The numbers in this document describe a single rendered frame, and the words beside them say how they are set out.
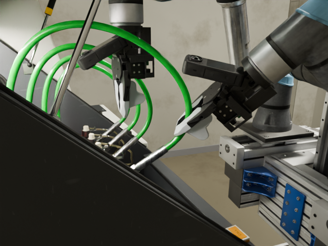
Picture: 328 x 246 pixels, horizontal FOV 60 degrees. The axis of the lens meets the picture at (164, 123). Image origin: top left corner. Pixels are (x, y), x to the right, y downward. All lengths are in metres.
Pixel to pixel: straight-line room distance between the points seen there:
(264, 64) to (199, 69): 0.11
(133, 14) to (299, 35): 0.33
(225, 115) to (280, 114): 0.62
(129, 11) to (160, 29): 2.41
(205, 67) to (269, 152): 0.72
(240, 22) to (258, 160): 0.52
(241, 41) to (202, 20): 2.10
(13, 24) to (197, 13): 2.41
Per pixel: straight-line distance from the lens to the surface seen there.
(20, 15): 0.99
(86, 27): 0.32
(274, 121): 1.16
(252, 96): 0.56
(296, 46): 0.52
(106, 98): 2.99
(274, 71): 0.53
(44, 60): 0.71
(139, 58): 0.65
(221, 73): 0.53
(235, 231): 0.73
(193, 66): 0.53
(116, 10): 0.64
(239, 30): 1.10
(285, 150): 1.23
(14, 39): 0.99
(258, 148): 1.15
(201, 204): 0.82
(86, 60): 0.63
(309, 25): 0.52
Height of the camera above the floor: 1.41
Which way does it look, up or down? 18 degrees down
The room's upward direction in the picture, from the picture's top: straight up
